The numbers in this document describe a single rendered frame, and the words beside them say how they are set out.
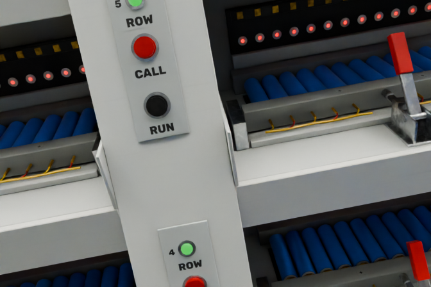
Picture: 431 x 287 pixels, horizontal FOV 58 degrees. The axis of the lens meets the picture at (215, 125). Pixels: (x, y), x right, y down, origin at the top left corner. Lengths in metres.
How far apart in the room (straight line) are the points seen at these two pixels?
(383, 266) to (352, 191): 0.14
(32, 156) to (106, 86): 0.13
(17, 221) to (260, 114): 0.22
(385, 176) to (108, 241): 0.23
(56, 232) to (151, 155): 0.10
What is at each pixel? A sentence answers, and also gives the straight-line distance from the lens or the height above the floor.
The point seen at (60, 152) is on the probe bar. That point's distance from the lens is 0.39.
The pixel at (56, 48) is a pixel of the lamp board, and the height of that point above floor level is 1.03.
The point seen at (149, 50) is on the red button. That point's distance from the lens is 0.29.
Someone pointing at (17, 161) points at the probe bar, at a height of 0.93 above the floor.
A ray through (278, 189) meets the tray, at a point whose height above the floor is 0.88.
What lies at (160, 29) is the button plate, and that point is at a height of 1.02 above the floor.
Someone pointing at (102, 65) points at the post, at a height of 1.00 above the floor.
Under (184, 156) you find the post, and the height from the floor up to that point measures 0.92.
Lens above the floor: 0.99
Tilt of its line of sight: 11 degrees down
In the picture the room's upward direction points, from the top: 10 degrees counter-clockwise
